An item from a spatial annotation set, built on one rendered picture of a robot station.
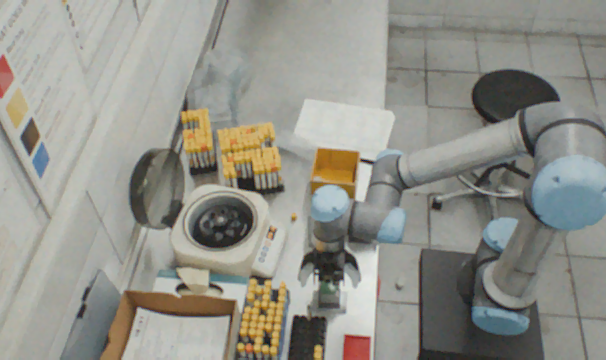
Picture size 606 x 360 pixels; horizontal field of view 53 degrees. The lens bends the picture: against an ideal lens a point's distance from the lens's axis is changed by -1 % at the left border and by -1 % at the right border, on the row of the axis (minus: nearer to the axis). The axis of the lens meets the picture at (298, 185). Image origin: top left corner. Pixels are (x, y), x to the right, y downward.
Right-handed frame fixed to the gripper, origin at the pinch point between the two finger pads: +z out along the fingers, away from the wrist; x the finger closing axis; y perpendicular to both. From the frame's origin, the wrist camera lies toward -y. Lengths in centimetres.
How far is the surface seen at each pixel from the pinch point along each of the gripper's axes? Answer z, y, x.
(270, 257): 7.8, -10.8, -16.1
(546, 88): 34, -109, 84
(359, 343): 11.7, 11.4, 7.7
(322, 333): 11.5, 9.1, -1.6
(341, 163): 8.0, -45.0, 2.8
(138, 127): -14, -38, -53
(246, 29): 12, -117, -34
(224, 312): 4.0, 7.9, -25.7
